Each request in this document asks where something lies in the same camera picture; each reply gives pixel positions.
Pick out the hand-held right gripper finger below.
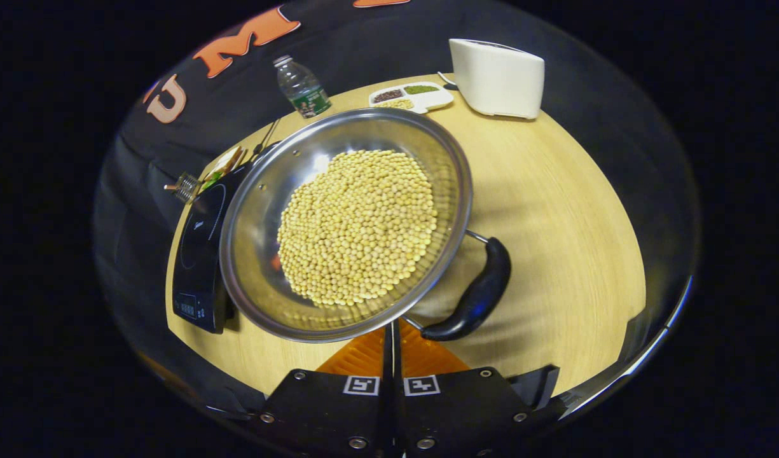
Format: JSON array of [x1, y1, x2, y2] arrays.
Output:
[[394, 318, 560, 458], [256, 321, 395, 458]]

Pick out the steel pot with black handle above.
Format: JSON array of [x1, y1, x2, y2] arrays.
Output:
[[219, 107, 513, 344]]

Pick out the black induction cooktop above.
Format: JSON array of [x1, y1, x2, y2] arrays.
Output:
[[172, 153, 263, 335]]

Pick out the pile of soybeans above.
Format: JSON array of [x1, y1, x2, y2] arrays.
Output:
[[276, 149, 439, 307]]

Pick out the sandwich with lettuce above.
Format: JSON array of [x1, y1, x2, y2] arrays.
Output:
[[200, 146, 246, 191]]

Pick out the white divided bean dish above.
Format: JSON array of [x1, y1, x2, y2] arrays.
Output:
[[369, 81, 455, 115]]

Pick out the clear plastic water bottle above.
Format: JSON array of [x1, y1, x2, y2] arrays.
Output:
[[273, 54, 331, 120]]

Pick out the white toaster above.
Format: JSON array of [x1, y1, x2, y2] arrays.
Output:
[[448, 38, 546, 120]]

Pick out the black backdrop cloth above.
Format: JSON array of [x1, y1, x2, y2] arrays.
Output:
[[93, 0, 701, 424]]

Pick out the black power cable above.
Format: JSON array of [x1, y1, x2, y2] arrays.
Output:
[[252, 117, 282, 160]]

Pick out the metal wire holder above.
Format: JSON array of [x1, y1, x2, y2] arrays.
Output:
[[163, 172, 203, 204]]

